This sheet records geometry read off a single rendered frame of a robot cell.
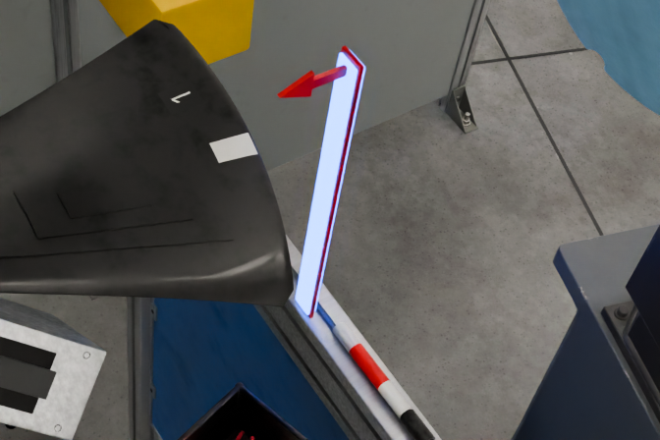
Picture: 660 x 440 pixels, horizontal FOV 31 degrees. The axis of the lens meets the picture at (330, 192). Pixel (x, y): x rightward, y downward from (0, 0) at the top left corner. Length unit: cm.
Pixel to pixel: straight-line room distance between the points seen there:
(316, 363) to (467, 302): 112
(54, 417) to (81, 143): 22
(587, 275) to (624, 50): 59
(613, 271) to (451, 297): 120
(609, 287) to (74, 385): 45
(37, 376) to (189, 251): 18
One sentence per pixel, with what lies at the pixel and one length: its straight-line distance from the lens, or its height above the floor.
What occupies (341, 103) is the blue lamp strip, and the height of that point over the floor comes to 115.
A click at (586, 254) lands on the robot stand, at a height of 100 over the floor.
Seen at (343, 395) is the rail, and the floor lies 83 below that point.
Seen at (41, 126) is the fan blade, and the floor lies 118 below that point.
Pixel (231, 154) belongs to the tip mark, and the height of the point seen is 116.
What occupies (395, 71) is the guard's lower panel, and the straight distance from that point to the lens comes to 230.
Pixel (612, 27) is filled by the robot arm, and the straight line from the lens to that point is 45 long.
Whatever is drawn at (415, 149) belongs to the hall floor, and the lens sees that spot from 244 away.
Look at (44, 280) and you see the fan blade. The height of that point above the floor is 118.
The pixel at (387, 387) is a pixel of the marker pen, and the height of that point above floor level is 87.
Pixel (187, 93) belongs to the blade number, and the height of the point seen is 118.
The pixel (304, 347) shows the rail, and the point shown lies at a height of 83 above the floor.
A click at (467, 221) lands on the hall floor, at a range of 234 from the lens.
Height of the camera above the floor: 179
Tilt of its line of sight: 50 degrees down
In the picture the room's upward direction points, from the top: 11 degrees clockwise
